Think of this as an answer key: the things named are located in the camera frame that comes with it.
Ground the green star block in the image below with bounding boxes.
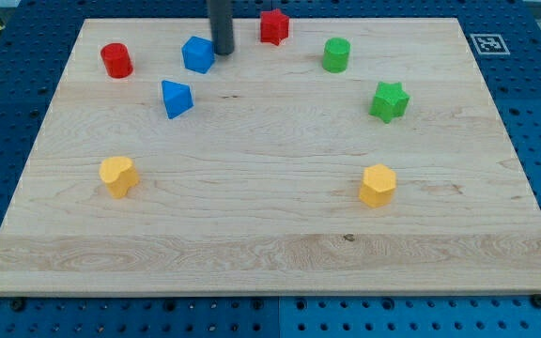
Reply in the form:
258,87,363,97
369,82,410,124

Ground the red star block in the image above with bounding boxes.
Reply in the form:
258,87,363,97
260,8,289,46

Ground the light wooden board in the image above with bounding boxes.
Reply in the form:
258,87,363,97
0,18,541,298

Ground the yellow hexagon block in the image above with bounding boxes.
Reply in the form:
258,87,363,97
359,163,397,207

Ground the blue triangular prism block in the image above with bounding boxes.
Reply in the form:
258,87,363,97
162,80,193,119

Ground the green cylinder block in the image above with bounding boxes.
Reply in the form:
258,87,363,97
322,37,350,73

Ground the blue cube block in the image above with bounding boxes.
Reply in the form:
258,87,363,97
181,36,215,74

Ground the yellow heart block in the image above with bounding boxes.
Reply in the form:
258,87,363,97
99,156,140,199

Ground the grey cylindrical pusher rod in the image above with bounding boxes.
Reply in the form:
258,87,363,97
207,0,235,55

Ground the red cylinder block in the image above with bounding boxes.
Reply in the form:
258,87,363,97
100,42,133,79

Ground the white fiducial marker tag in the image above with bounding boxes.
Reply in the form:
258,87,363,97
470,33,510,55

